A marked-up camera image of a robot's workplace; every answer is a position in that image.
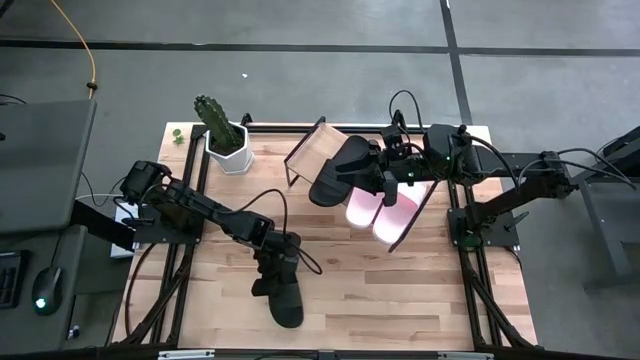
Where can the black computer mouse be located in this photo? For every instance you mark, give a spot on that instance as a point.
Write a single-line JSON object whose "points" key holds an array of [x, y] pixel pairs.
{"points": [[47, 285]]}

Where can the black metal side stand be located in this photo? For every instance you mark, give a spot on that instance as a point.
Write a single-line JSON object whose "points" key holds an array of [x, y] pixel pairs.
{"points": [[620, 225]]}

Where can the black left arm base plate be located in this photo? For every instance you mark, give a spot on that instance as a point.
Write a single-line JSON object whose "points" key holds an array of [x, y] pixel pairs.
{"points": [[170, 236]]}

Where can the dark grey computer desk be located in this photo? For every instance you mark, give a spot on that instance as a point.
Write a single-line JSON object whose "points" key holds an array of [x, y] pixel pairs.
{"points": [[20, 330]]}

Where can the white paper sheet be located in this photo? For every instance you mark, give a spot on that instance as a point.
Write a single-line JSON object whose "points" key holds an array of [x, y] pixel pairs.
{"points": [[120, 251]]}

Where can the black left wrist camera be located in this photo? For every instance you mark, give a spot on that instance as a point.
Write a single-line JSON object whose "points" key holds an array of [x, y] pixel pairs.
{"points": [[262, 287]]}

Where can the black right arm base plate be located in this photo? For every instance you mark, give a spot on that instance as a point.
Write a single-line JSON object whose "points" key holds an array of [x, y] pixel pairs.
{"points": [[502, 235]]}

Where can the black foam slide sandal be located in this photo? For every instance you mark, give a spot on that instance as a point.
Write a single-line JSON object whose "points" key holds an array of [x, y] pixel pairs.
{"points": [[322, 192], [287, 312]]}

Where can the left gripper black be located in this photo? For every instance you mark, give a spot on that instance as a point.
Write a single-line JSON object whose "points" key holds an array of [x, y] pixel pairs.
{"points": [[282, 260]]}

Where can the black flat bar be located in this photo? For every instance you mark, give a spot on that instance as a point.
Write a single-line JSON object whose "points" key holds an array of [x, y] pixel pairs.
{"points": [[100, 222]]}

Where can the green cactus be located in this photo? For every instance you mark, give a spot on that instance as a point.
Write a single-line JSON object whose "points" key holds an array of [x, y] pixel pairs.
{"points": [[215, 120]]}

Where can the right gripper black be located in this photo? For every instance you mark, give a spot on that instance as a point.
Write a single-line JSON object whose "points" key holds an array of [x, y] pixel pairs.
{"points": [[407, 165]]}

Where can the white hexagonal plant pot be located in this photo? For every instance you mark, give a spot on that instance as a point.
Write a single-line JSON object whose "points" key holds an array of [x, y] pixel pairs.
{"points": [[235, 162]]}

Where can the silver metal bracket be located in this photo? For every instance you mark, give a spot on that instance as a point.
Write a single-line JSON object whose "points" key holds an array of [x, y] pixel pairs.
{"points": [[465, 355], [185, 354]]}

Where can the pink foam slide sandal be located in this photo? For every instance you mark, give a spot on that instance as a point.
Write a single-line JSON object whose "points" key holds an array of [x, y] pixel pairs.
{"points": [[362, 212], [397, 220]]}

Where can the black aluminium table frame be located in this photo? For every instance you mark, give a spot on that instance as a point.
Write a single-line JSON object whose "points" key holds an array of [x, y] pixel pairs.
{"points": [[265, 129]]}

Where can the grey side table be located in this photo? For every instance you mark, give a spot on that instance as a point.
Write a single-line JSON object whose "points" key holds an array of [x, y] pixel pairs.
{"points": [[40, 165]]}

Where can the small blue white connector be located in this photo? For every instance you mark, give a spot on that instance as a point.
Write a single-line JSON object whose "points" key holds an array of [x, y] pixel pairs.
{"points": [[74, 331]]}

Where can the wooden shelf, black metal frame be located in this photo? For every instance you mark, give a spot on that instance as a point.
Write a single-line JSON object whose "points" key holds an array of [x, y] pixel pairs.
{"points": [[315, 155]]}

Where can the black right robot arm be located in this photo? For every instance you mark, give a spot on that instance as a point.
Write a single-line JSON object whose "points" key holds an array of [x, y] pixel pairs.
{"points": [[520, 195]]}

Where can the black keyboard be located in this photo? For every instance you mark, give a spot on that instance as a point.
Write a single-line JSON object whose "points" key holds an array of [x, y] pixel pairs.
{"points": [[9, 280]]}

